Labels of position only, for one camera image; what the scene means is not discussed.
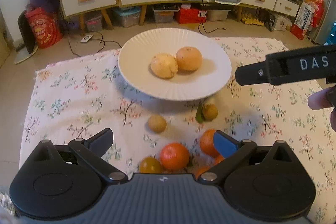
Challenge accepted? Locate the mandarin orange with stem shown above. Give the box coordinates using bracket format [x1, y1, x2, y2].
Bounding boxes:
[199, 129, 219, 158]

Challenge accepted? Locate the brown round fruit with leaf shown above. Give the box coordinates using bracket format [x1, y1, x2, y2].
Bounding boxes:
[195, 104, 219, 123]

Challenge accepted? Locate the mandarin orange with leaf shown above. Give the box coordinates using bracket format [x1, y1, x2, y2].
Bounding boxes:
[160, 143, 190, 171]

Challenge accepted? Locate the brown-green tomato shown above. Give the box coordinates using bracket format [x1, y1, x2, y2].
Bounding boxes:
[139, 156, 163, 173]

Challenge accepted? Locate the large yellow-orange grapefruit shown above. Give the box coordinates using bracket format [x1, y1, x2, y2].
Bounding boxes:
[175, 47, 203, 72]

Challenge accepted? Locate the pale yellow striped melon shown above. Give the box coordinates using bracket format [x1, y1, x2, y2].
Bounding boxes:
[150, 53, 179, 79]

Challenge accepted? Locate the person right hand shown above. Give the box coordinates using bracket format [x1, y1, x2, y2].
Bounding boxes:
[307, 86, 335, 131]

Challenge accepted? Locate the floral tablecloth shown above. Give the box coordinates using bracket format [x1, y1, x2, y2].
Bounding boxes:
[19, 50, 335, 223]

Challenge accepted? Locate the red box under cabinet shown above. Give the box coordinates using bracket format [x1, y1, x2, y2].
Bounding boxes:
[174, 8, 207, 24]

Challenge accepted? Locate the white ribbed plate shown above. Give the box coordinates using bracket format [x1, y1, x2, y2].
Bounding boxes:
[118, 28, 232, 101]

